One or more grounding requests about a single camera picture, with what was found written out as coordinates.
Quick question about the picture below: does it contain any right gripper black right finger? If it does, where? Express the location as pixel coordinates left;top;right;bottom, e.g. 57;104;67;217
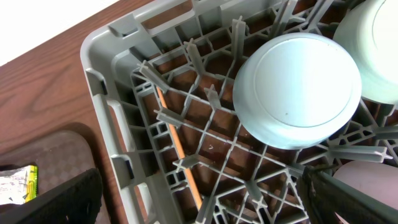
296;166;397;224

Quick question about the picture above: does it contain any wooden chopstick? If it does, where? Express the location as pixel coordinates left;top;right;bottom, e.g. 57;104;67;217
156;87;202;210

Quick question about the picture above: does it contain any light blue bowl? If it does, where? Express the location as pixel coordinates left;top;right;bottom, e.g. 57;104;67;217
233;33;362;150

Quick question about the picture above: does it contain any grey dishwasher rack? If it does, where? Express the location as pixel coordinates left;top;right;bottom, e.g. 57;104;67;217
80;1;397;223

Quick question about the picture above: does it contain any dark brown serving tray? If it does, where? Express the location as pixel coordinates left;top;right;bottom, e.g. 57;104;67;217
1;131;110;223

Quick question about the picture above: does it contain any pink plastic cup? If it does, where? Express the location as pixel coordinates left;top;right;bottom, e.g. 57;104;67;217
333;161;397;223

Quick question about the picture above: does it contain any mint green bowl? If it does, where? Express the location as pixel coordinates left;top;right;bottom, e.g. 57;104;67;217
333;0;397;105

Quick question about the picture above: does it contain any yellow green snack wrapper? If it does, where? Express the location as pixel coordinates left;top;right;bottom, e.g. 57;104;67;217
1;165;38;205

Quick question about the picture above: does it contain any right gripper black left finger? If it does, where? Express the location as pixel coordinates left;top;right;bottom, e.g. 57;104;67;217
1;168;103;223

